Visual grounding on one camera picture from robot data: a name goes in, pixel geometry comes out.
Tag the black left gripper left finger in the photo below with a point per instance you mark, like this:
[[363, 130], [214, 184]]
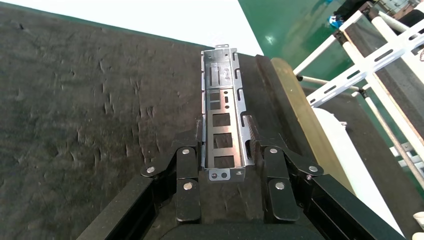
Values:
[[187, 159]]

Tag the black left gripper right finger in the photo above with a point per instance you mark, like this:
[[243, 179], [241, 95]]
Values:
[[278, 165]]

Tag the grey perforated metal channel bracket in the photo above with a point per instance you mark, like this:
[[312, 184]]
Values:
[[225, 74]]

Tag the black felt-lined container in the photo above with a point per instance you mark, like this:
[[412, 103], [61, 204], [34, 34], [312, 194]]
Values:
[[82, 116]]

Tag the white tube cart black fabric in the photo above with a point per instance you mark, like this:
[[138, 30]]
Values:
[[374, 109]]

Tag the white slotted metal shelving rack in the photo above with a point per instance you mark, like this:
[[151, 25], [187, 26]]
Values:
[[364, 68]]

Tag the person with blue shoe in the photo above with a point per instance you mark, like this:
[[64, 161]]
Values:
[[335, 21]]

